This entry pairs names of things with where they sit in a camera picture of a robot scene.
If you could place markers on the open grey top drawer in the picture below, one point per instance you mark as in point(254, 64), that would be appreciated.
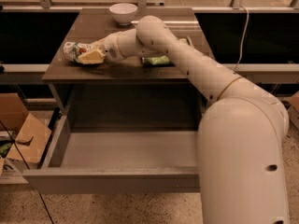
point(89, 158)

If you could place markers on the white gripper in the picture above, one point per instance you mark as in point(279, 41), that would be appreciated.
point(109, 47)

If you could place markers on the open cardboard box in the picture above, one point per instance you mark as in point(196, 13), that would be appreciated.
point(25, 137)

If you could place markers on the white ceramic bowl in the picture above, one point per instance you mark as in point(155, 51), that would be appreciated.
point(123, 13)

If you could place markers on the cardboard box at right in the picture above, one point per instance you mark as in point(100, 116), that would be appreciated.
point(293, 110)

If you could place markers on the dark grey drawer cabinet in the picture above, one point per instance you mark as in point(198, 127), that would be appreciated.
point(63, 76)

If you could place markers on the green chip bag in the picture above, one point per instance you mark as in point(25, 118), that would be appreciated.
point(164, 61)

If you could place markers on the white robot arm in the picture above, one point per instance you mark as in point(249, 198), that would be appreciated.
point(240, 135)

